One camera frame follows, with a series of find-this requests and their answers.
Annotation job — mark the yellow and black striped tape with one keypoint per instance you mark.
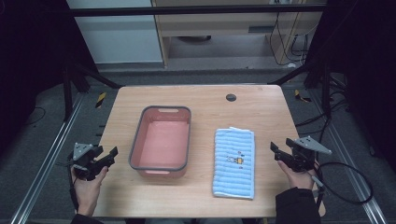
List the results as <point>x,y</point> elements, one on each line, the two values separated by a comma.
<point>301,96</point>
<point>100,100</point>

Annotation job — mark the white cabinet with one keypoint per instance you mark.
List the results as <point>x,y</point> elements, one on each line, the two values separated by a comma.
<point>118,40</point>

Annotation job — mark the person's left hand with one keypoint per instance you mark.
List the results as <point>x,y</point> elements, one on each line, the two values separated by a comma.
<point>87,193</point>

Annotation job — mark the aluminium floor rail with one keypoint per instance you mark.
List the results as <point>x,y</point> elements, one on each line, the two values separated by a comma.
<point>46,161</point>
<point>351,174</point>

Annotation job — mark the black metal stand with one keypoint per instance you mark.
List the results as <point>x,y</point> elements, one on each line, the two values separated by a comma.
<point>323,84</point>
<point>70,90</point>

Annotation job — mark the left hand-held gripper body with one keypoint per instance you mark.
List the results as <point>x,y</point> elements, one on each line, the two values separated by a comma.
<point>85,160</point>

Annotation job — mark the black horizontal frame bar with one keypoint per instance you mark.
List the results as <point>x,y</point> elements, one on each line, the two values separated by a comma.
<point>186,10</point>

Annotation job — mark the pink basin with grey rim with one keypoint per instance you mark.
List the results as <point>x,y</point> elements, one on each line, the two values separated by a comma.
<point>162,143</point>

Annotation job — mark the blue striped towel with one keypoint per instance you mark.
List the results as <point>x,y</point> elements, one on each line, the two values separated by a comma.
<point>234,174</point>

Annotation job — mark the person's right hand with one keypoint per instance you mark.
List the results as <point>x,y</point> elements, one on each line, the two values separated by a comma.
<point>299,179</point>

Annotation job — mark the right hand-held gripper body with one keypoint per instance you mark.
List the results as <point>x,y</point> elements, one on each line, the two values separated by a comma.
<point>303,157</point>

